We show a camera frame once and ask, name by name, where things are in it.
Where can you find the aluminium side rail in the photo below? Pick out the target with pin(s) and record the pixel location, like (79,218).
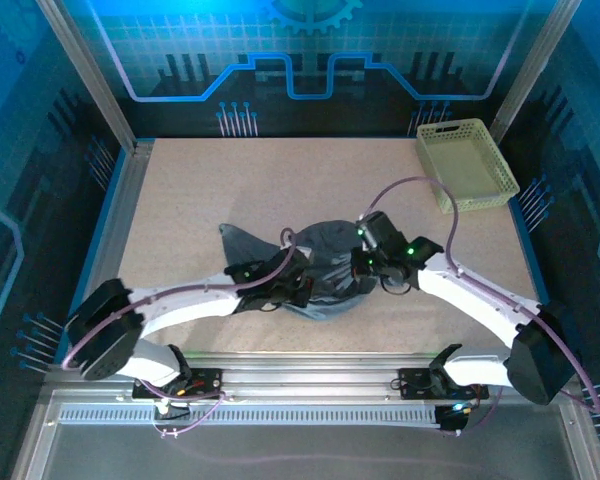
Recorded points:
(125,210)

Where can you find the aluminium frame post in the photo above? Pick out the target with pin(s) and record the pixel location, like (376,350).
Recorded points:
(525,70)
(95,85)

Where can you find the black controller box with LEDs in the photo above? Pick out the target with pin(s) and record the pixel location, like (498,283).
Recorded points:
(450,420)

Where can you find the grey t-shirt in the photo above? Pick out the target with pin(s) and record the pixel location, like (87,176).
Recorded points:
(250,245)

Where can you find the wide aluminium frame rail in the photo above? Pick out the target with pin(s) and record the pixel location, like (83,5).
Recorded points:
(305,375)

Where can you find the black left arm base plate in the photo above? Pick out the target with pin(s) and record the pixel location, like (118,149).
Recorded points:
(205,380)

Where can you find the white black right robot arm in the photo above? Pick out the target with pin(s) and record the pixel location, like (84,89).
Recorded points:
(470,295)

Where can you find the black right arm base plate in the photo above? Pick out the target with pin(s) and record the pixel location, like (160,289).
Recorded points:
(412,385)

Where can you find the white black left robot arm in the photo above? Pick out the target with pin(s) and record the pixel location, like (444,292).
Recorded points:
(190,305)

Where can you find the yellow-green plastic basket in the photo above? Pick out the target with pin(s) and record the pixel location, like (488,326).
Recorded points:
(462,165)

